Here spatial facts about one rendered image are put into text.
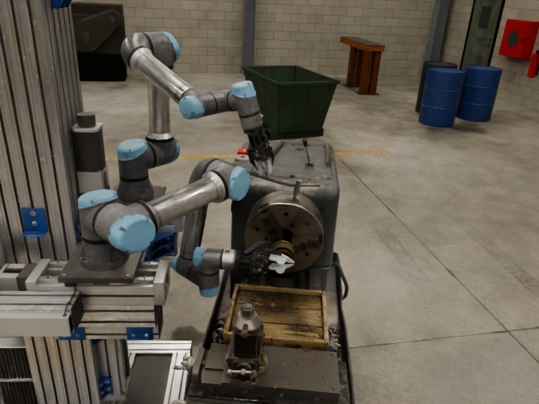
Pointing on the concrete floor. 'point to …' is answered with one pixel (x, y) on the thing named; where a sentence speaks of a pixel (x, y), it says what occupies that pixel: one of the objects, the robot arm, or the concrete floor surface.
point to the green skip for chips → (291, 99)
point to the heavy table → (363, 64)
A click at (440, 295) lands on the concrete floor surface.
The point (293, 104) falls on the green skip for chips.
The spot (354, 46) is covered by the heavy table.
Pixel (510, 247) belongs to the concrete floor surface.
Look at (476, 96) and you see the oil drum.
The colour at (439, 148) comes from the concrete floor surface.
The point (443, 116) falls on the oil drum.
